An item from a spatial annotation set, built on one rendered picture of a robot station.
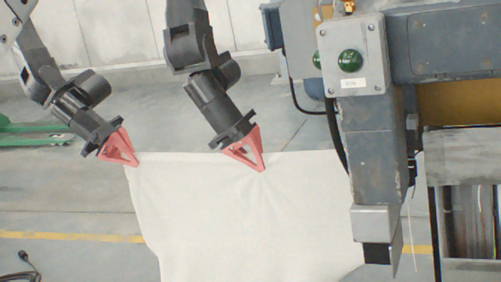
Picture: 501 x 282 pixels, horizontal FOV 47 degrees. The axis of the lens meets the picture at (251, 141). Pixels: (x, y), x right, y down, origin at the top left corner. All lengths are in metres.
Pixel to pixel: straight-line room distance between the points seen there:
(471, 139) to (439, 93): 0.15
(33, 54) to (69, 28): 6.43
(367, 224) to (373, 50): 0.26
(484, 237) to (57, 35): 6.85
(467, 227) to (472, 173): 0.44
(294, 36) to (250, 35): 5.28
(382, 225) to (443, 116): 0.32
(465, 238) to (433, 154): 0.49
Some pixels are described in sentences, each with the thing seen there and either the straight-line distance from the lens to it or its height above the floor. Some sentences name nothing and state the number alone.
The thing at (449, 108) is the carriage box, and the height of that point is 1.10.
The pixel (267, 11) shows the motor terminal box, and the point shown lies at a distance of 1.20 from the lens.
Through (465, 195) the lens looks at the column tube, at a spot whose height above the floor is 0.83.
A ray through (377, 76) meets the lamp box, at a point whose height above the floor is 1.26.
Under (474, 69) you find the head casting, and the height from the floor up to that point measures 1.25.
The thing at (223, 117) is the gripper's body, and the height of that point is 1.16.
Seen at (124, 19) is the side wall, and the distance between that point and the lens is 7.17.
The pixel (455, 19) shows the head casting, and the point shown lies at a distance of 0.74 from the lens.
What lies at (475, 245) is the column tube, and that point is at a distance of 1.43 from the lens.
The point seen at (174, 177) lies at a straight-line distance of 1.15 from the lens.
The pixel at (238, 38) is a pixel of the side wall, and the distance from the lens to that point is 6.54.
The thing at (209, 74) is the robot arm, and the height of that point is 1.24.
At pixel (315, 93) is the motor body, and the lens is 1.25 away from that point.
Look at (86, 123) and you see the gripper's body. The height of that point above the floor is 1.16.
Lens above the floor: 1.45
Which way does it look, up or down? 19 degrees down
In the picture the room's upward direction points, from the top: 11 degrees counter-clockwise
